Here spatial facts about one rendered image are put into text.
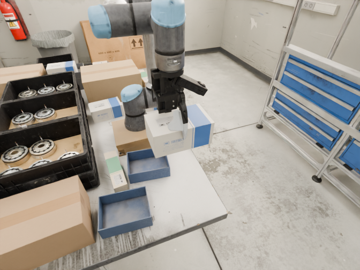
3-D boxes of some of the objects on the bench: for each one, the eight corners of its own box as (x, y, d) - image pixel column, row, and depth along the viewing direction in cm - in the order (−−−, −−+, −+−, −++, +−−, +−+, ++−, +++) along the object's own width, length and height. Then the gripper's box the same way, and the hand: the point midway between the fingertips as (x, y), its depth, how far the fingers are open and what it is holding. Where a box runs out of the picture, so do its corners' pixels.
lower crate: (94, 147, 118) (87, 131, 110) (102, 187, 97) (95, 171, 89) (13, 170, 105) (-1, 154, 97) (2, 221, 85) (-16, 205, 77)
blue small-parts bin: (147, 194, 94) (145, 185, 90) (152, 225, 83) (151, 217, 79) (102, 205, 90) (98, 196, 86) (102, 239, 79) (97, 231, 75)
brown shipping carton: (89, 196, 93) (77, 174, 83) (95, 242, 78) (82, 222, 68) (12, 224, 84) (-12, 202, 73) (2, 282, 69) (-29, 265, 58)
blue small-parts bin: (165, 155, 113) (164, 145, 109) (170, 176, 102) (170, 166, 98) (128, 161, 110) (126, 152, 105) (129, 184, 99) (127, 174, 94)
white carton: (119, 107, 150) (117, 96, 144) (124, 115, 142) (121, 104, 136) (91, 114, 143) (87, 103, 137) (94, 124, 135) (90, 112, 129)
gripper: (143, 57, 60) (150, 113, 73) (162, 87, 46) (166, 149, 59) (171, 53, 62) (173, 109, 75) (197, 81, 48) (194, 142, 61)
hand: (178, 125), depth 68 cm, fingers closed on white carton, 13 cm apart
